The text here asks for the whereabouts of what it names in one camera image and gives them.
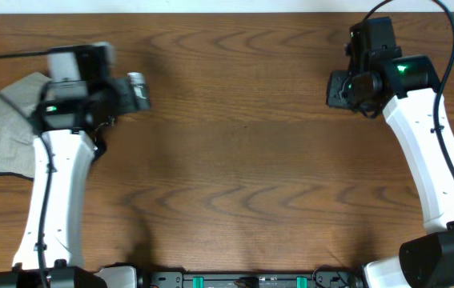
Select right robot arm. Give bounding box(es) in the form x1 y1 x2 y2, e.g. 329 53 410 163
326 17 454 287

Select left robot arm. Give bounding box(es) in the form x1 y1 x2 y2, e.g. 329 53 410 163
0 42 151 287

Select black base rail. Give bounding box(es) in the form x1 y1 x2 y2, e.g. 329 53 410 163
94 262 368 288

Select grey-green shorts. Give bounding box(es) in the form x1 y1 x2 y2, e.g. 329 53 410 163
0 72 50 177

